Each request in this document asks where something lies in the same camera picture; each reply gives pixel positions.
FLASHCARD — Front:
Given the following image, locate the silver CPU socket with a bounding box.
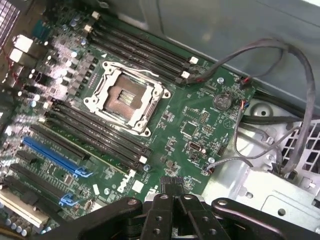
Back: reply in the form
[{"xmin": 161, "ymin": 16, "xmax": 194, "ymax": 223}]
[{"xmin": 83, "ymin": 60, "xmax": 172, "ymax": 138}]

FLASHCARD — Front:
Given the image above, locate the thin grey wire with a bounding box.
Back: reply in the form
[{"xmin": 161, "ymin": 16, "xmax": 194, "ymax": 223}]
[
  {"xmin": 234, "ymin": 99, "xmax": 304, "ymax": 160},
  {"xmin": 204, "ymin": 157, "xmax": 254, "ymax": 174}
]

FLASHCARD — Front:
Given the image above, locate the silver finned fan grille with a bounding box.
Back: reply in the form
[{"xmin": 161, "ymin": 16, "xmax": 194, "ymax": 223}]
[{"xmin": 0, "ymin": 0, "xmax": 21, "ymax": 46}]

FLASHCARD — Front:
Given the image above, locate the blue rear port connector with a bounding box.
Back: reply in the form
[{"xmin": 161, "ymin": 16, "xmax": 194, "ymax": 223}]
[{"xmin": 30, "ymin": 19, "xmax": 51, "ymax": 40}]

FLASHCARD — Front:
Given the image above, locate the grey metal PC case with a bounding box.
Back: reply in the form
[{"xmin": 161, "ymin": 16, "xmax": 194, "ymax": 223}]
[{"xmin": 0, "ymin": 0, "xmax": 320, "ymax": 240}]

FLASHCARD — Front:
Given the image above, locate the black connector with red wires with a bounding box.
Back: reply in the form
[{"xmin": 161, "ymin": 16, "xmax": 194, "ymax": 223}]
[{"xmin": 239, "ymin": 76, "xmax": 254, "ymax": 90}]

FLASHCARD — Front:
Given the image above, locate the long black expansion slot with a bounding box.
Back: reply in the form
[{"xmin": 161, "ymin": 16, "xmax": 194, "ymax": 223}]
[
  {"xmin": 30, "ymin": 123, "xmax": 91, "ymax": 161},
  {"xmin": 9, "ymin": 163, "xmax": 74, "ymax": 205}
]

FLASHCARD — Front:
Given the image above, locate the silver coin cell battery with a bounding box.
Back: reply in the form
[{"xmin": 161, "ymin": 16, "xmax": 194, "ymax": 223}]
[{"xmin": 212, "ymin": 92, "xmax": 231, "ymax": 111}]

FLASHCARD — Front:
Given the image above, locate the blue expansion slot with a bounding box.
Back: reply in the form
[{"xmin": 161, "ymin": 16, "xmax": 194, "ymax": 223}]
[{"xmin": 21, "ymin": 135, "xmax": 88, "ymax": 179}]

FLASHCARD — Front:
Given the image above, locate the RAM slot with black latches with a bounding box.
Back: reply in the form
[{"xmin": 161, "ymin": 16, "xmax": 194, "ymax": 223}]
[
  {"xmin": 44, "ymin": 111, "xmax": 141, "ymax": 170},
  {"xmin": 51, "ymin": 99, "xmax": 154, "ymax": 155},
  {"xmin": 87, "ymin": 34, "xmax": 184, "ymax": 85},
  {"xmin": 89, "ymin": 21, "xmax": 191, "ymax": 71}
]

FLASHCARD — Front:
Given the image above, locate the short black expansion slot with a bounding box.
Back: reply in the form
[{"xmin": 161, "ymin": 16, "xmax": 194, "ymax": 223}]
[{"xmin": 15, "ymin": 149, "xmax": 39, "ymax": 164}]

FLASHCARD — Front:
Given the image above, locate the white expansion slot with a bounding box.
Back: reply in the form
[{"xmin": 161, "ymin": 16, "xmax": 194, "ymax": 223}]
[{"xmin": 0, "ymin": 189, "xmax": 50, "ymax": 229}]

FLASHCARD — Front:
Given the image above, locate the thick grey sleeved wire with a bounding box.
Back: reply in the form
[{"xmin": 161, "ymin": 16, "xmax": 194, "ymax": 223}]
[{"xmin": 183, "ymin": 38, "xmax": 317, "ymax": 176}]

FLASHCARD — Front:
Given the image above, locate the RAM slot with white latches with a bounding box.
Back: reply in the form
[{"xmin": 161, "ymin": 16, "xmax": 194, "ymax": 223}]
[
  {"xmin": 43, "ymin": 101, "xmax": 149, "ymax": 165},
  {"xmin": 38, "ymin": 116, "xmax": 137, "ymax": 179},
  {"xmin": 84, "ymin": 24, "xmax": 191, "ymax": 79},
  {"xmin": 91, "ymin": 11, "xmax": 200, "ymax": 65}
]

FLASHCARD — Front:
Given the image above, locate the silver rear port block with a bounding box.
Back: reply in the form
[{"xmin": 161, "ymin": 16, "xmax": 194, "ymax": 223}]
[{"xmin": 9, "ymin": 34, "xmax": 35, "ymax": 64}]

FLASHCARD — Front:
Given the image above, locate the black cable bundle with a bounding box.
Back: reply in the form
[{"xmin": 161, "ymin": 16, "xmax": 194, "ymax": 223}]
[{"xmin": 246, "ymin": 89, "xmax": 320, "ymax": 125}]

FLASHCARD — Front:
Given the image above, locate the green Dell motherboard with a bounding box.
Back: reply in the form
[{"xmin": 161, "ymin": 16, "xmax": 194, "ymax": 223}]
[{"xmin": 0, "ymin": 9, "xmax": 258, "ymax": 240}]

